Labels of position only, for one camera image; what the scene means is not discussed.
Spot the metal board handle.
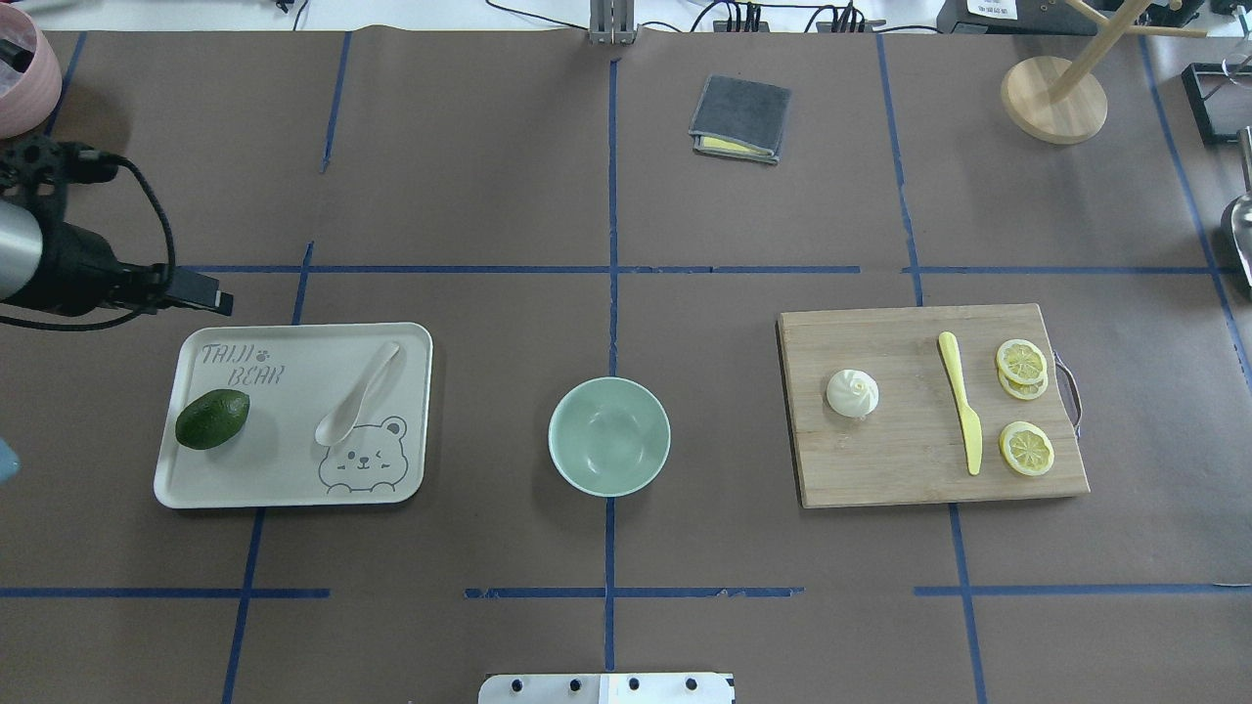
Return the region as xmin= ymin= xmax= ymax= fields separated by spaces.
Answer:
xmin=1052 ymin=351 xmax=1083 ymax=441

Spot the yellow plastic knife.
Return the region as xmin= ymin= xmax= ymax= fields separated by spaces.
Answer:
xmin=936 ymin=329 xmax=983 ymax=476

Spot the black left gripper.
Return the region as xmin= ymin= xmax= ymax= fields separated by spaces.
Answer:
xmin=125 ymin=264 xmax=234 ymax=317

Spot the lemon slice single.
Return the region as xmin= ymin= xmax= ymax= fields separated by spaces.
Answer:
xmin=999 ymin=420 xmax=1055 ymax=477

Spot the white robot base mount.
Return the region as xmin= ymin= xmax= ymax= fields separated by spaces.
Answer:
xmin=477 ymin=671 xmax=737 ymax=703

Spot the beige bear tray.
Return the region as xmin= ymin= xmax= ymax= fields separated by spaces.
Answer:
xmin=154 ymin=322 xmax=433 ymax=509

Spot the pink ice bowl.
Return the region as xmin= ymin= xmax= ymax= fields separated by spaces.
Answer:
xmin=1 ymin=4 xmax=63 ymax=140

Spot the grey folded cloth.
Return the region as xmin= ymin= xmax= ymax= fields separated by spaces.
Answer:
xmin=689 ymin=74 xmax=794 ymax=167

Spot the black glass rack tray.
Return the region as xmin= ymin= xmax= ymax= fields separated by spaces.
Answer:
xmin=1181 ymin=61 xmax=1251 ymax=147

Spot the aluminium camera post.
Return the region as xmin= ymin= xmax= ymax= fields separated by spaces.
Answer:
xmin=587 ymin=0 xmax=639 ymax=46

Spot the white ceramic spoon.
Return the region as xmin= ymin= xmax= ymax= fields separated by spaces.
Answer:
xmin=313 ymin=339 xmax=401 ymax=447

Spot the lemon slice under upper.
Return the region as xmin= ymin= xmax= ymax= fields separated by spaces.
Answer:
xmin=998 ymin=373 xmax=1050 ymax=401

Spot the green avocado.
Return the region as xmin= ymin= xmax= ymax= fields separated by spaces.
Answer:
xmin=174 ymin=388 xmax=250 ymax=451

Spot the white steamed bun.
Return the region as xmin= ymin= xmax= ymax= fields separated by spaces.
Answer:
xmin=826 ymin=370 xmax=880 ymax=418

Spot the steel scoop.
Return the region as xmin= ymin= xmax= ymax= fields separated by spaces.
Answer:
xmin=1224 ymin=127 xmax=1252 ymax=288

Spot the green bowl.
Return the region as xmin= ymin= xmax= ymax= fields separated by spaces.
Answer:
xmin=547 ymin=377 xmax=672 ymax=499

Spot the wooden mug tree stand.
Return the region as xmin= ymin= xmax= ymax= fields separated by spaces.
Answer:
xmin=999 ymin=1 xmax=1207 ymax=147

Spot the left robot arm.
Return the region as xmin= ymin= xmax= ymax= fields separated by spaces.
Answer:
xmin=1 ymin=135 xmax=234 ymax=332

